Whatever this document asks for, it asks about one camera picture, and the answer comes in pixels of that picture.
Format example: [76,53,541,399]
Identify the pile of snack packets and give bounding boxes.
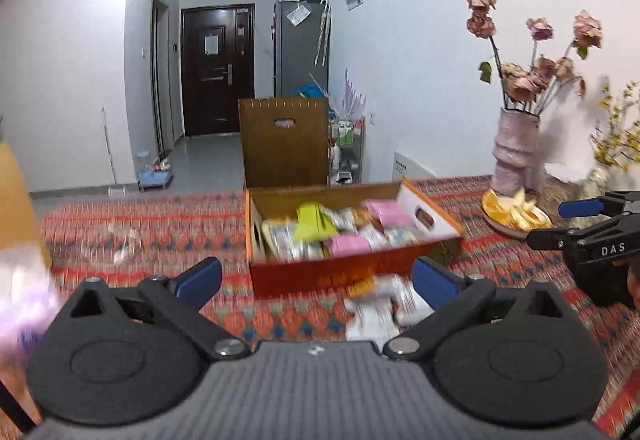
[260,200,427,264]

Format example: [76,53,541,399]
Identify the blurred brown board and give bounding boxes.
[0,139,52,267]

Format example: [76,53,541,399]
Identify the white snack packet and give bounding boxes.
[378,275,435,327]
[344,298,401,344]

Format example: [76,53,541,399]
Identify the blue and yellow bins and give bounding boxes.
[294,78,329,99]

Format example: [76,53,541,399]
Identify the clear plastic bag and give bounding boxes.
[287,3,314,26]

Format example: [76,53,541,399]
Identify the small glass vase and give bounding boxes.
[581,166,614,199]

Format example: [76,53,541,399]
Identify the white cracker packet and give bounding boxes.
[346,274,396,301]

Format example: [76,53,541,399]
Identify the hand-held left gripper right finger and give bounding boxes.
[382,256,571,362]

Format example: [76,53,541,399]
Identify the white pole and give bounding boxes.
[101,106,119,187]

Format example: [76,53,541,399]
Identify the green snack packet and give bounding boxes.
[294,201,342,243]

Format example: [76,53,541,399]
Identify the dark entrance door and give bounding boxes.
[180,4,256,137]

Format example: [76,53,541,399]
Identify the brown chair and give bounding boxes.
[238,97,331,191]

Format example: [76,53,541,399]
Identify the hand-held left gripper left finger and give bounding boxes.
[65,256,252,362]

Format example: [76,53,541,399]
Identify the wire storage rack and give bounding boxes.
[328,116,366,187]

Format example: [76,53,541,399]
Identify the pink folding hanger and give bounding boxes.
[339,67,369,121]

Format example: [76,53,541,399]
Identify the orange cardboard box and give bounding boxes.
[245,181,464,301]

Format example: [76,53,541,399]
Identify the yellow flower sprigs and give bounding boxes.
[589,78,640,171]

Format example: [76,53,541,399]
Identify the clear plastic wrapper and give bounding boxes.
[94,224,142,261]

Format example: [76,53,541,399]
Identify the grey refrigerator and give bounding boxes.
[273,0,332,99]

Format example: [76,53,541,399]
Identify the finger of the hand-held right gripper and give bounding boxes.
[558,191,640,221]
[526,226,591,252]

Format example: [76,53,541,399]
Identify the patterned tablecloth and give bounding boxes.
[32,175,640,440]

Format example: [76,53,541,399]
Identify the dried rose bouquet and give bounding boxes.
[464,0,604,117]

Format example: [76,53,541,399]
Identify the white umbrella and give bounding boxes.
[314,0,332,69]

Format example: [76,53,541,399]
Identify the pink snack packet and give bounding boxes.
[327,234,372,259]
[365,200,417,229]

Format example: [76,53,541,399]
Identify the plate of orange slices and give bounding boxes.
[480,187,554,239]

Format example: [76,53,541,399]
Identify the pink ribbed vase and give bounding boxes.
[490,107,542,197]

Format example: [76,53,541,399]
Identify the blue pet feeding stand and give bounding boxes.
[136,166,174,191]

